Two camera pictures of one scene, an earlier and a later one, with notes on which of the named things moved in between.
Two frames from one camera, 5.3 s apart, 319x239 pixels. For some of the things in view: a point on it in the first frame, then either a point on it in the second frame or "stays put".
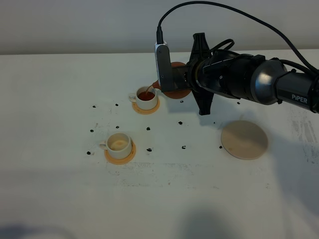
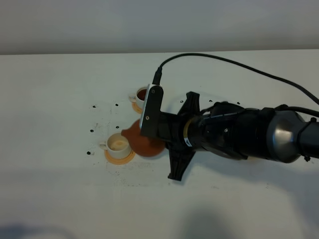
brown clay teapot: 174,93 to 143,145
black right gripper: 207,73 to 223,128
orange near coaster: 120,161 stays put
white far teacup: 145,101 stays put
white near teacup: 118,145 stays put
